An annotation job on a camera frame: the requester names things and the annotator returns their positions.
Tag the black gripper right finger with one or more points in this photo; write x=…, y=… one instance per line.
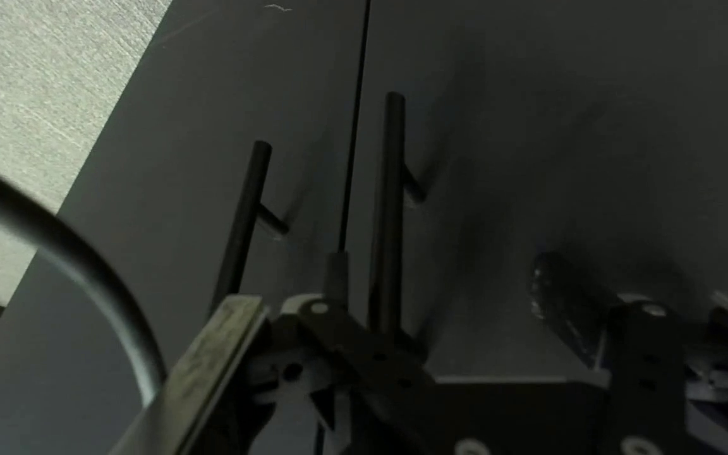
x=646, y=380

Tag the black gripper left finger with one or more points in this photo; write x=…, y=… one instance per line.
x=364, y=363

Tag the black base cabinet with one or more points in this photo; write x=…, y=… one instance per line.
x=548, y=153

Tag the black cabinet door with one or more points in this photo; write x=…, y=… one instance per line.
x=566, y=128
x=213, y=102

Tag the silver metal bracket strip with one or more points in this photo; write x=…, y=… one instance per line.
x=203, y=369

